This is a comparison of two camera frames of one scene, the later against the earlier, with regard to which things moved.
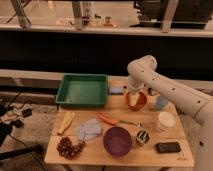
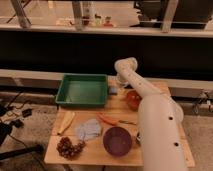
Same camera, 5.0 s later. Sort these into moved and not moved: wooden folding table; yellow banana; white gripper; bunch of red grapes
Moved: white gripper
Not moved: wooden folding table; bunch of red grapes; yellow banana
